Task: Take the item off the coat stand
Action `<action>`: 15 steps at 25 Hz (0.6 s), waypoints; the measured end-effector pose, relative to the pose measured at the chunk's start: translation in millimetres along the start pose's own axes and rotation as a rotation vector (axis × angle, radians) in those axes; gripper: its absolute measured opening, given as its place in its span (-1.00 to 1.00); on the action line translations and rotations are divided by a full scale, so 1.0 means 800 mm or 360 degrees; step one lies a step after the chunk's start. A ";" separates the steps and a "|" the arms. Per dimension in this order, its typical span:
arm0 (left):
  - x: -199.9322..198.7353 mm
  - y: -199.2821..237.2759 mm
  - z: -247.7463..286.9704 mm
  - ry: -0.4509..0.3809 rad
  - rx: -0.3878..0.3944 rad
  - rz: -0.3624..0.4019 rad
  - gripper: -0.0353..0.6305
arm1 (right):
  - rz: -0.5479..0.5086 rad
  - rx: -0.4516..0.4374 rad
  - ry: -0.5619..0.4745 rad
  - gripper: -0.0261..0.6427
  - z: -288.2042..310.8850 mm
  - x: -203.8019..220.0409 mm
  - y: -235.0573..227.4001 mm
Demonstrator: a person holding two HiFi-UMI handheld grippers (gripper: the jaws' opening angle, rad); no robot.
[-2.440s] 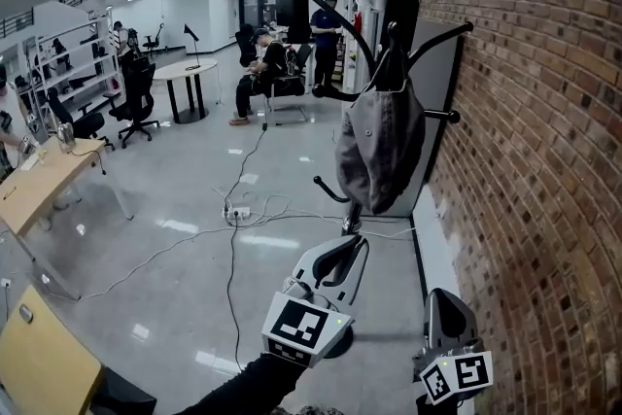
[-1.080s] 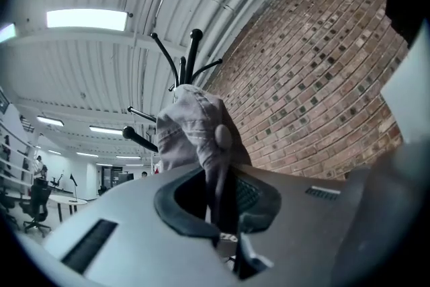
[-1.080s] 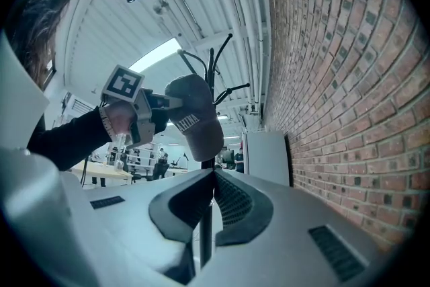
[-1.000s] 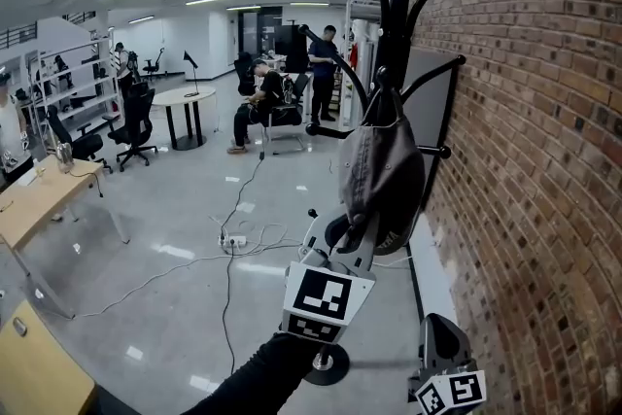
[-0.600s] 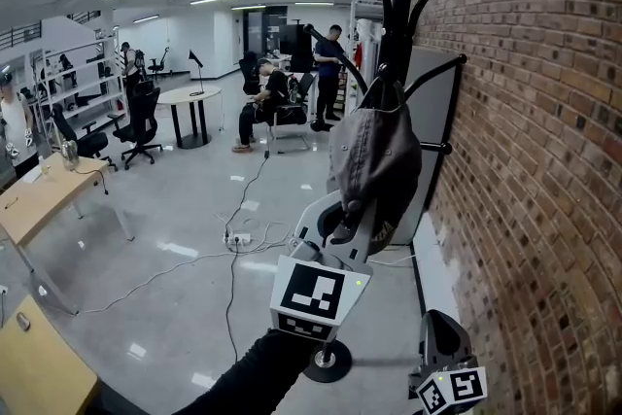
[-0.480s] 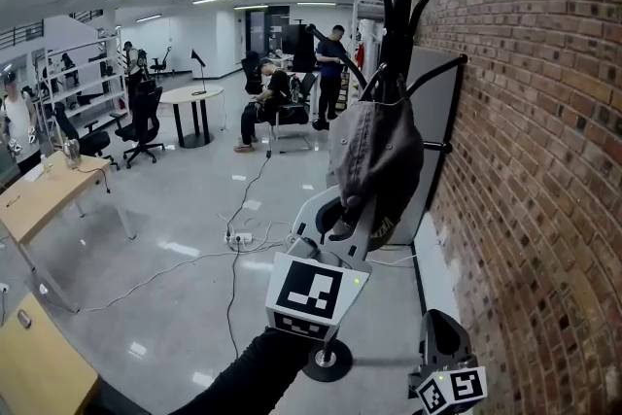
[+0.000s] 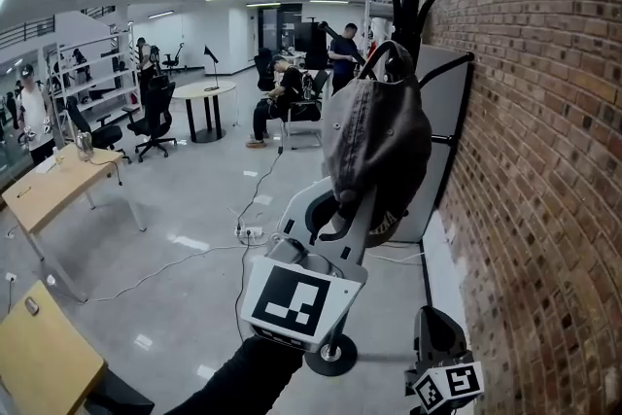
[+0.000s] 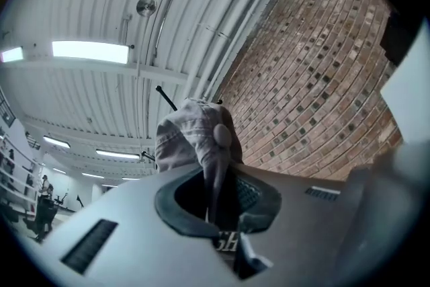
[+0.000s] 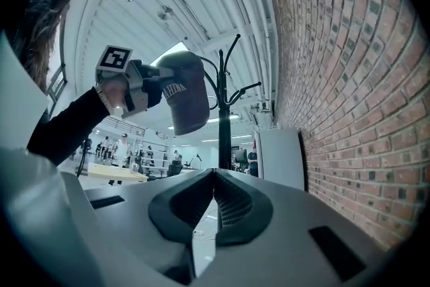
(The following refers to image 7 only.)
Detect long light wood desk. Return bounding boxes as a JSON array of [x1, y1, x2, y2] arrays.
[[1, 143, 148, 303]]

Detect metal-framed visitor chair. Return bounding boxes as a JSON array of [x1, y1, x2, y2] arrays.
[[280, 70, 329, 152]]

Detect person's left forearm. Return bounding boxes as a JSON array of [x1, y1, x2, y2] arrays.
[[164, 334, 307, 415]]

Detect dark glass door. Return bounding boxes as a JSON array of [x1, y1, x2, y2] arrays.
[[257, 3, 304, 60]]

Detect glass jar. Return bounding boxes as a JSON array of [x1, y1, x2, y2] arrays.
[[74, 130, 95, 162]]

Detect black box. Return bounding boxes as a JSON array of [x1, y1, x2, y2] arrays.
[[86, 368, 156, 415]]

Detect black monitor on stand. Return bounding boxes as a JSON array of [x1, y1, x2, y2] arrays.
[[294, 17, 328, 70]]

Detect small light wood desk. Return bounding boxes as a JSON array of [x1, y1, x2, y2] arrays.
[[0, 280, 107, 415]]

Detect grey cap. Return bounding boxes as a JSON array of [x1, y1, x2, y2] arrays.
[[320, 40, 433, 249]]

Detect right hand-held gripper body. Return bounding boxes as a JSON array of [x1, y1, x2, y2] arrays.
[[405, 351, 485, 415]]

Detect white wall ledge panel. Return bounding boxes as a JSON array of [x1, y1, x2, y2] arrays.
[[419, 208, 468, 359]]

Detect black floor cable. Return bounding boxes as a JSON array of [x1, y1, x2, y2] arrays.
[[236, 149, 285, 229], [234, 235, 252, 347]]

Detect black mezzanine railing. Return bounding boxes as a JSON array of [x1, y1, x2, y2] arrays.
[[0, 4, 118, 51]]

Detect white floor cable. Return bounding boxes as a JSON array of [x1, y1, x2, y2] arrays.
[[85, 241, 269, 305]]

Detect black desk lamp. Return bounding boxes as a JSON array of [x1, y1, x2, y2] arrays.
[[202, 45, 222, 93]]

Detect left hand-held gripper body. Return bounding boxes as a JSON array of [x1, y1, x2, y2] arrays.
[[240, 232, 368, 354]]

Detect round white table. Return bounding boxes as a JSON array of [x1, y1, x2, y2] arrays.
[[171, 80, 238, 144]]

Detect black office chair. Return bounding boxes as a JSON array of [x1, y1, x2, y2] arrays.
[[254, 48, 276, 92], [160, 42, 187, 75], [125, 75, 179, 163], [65, 95, 133, 164]]

